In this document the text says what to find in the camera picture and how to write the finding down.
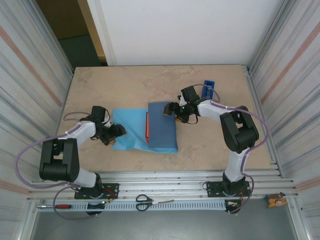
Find blue cloth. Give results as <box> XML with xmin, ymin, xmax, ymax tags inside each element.
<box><xmin>110</xmin><ymin>101</ymin><xmax>179</xmax><ymax>155</ymax></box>

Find blue tape dispenser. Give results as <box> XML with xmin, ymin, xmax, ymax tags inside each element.
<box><xmin>201</xmin><ymin>79</ymin><xmax>216</xmax><ymax>100</ymax></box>

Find small yellow toy figure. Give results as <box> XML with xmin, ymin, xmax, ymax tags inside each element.
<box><xmin>265</xmin><ymin>191</ymin><xmax>289</xmax><ymax>208</ymax></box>

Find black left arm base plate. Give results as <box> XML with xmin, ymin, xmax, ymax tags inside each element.
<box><xmin>74</xmin><ymin>182</ymin><xmax>120</xmax><ymax>200</ymax></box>

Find aluminium frame rails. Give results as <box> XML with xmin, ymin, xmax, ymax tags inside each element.
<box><xmin>28</xmin><ymin>170</ymin><xmax>300</xmax><ymax>201</ymax></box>

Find black handled scissors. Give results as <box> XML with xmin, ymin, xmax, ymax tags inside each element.
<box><xmin>135</xmin><ymin>194</ymin><xmax>175</xmax><ymax>212</ymax></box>

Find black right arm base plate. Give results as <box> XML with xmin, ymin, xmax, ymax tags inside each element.
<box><xmin>205</xmin><ymin>180</ymin><xmax>251</xmax><ymax>199</ymax></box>

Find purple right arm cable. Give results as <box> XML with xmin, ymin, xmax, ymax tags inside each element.
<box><xmin>192</xmin><ymin>83</ymin><xmax>268</xmax><ymax>216</ymax></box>

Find red handled screwdriver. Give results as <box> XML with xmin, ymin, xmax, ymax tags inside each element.
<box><xmin>37</xmin><ymin>203</ymin><xmax>73</xmax><ymax>210</ymax></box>

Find slotted grey cable duct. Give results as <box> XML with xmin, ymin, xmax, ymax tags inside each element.
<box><xmin>37</xmin><ymin>200</ymin><xmax>227</xmax><ymax>211</ymax></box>

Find white door frame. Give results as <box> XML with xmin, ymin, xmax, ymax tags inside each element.
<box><xmin>86</xmin><ymin>0</ymin><xmax>118</xmax><ymax>67</ymax></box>

